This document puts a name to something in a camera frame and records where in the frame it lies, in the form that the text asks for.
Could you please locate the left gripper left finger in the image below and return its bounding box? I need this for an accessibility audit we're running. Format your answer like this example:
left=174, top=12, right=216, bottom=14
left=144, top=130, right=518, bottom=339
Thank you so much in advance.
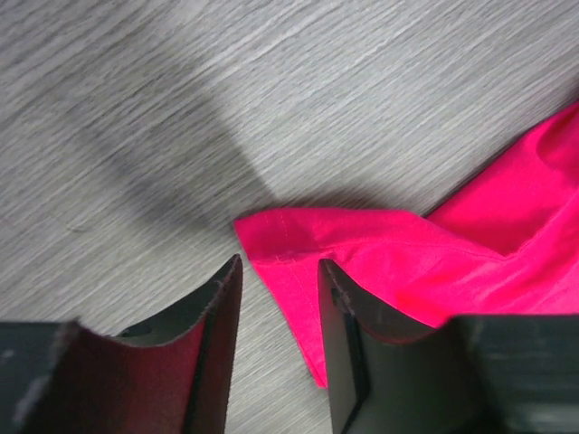
left=1, top=256, right=242, bottom=433

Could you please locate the red t shirt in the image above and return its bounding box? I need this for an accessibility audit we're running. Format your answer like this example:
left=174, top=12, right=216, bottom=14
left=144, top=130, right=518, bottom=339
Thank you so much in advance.
left=234, top=105, right=578, bottom=387

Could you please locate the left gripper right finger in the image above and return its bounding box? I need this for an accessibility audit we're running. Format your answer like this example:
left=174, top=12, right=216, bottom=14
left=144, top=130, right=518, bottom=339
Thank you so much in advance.
left=318, top=259, right=578, bottom=434

